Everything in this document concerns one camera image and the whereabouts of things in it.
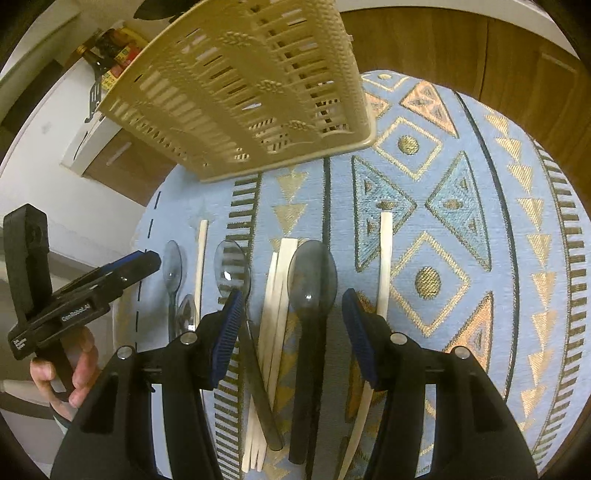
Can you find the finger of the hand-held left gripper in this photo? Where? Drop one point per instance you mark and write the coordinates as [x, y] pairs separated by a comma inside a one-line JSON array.
[[138, 268], [124, 259]]

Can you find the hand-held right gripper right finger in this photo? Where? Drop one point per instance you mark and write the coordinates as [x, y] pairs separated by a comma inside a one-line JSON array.
[[358, 332]]

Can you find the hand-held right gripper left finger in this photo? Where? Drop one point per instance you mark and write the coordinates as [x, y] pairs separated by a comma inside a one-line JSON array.
[[228, 332]]

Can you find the small clear plastic spoon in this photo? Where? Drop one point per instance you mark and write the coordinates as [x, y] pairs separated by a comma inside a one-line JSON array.
[[187, 314], [173, 267]]

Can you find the medium clear plastic spoon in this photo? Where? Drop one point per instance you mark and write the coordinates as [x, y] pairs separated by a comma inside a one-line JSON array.
[[231, 267]]

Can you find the large dark plastic spoon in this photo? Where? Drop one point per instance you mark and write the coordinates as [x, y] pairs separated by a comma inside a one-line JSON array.
[[311, 286]]

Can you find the bundle of wooden chopsticks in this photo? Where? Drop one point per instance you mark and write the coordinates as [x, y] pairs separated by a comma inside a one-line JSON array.
[[279, 286]]

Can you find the beige slotted utensil holder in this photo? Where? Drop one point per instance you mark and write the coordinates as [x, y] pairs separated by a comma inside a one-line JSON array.
[[240, 83]]

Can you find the person's left hand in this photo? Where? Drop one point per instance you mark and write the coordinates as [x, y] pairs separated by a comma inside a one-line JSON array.
[[85, 369]]

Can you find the blue patterned tablecloth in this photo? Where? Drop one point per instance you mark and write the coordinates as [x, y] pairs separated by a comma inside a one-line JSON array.
[[461, 323]]

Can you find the black slotted turner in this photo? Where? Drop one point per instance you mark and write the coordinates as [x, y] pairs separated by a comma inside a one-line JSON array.
[[94, 99]]

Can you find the white kitchen countertop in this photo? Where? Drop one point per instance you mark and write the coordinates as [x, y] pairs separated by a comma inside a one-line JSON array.
[[60, 92]]

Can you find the dark sauce bottle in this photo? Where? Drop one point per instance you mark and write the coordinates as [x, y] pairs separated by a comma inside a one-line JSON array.
[[94, 57]]

